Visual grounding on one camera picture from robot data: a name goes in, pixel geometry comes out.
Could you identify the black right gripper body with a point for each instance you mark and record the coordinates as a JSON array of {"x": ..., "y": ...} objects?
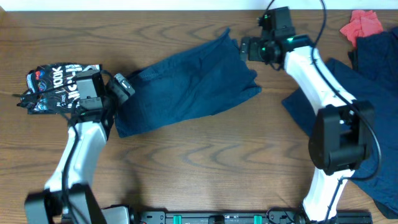
[{"x": 259, "y": 51}]

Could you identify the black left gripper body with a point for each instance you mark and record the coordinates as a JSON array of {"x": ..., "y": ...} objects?
[{"x": 115, "y": 96}]

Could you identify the teal blue shorts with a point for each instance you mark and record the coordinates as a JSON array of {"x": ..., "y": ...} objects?
[{"x": 203, "y": 81}]

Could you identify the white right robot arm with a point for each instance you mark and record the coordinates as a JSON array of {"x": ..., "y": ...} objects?
[{"x": 342, "y": 137}]

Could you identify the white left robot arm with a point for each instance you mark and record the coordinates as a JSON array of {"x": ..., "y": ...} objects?
[{"x": 67, "y": 193}]

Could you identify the black printed folded shirt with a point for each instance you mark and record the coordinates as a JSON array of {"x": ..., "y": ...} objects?
[{"x": 51, "y": 88}]

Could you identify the red crumpled cloth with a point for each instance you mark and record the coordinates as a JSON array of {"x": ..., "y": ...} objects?
[{"x": 362, "y": 24}]

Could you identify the dark navy garment pile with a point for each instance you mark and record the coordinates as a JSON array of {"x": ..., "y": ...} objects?
[{"x": 373, "y": 77}]

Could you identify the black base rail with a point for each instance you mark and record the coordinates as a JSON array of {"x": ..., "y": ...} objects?
[{"x": 275, "y": 215}]

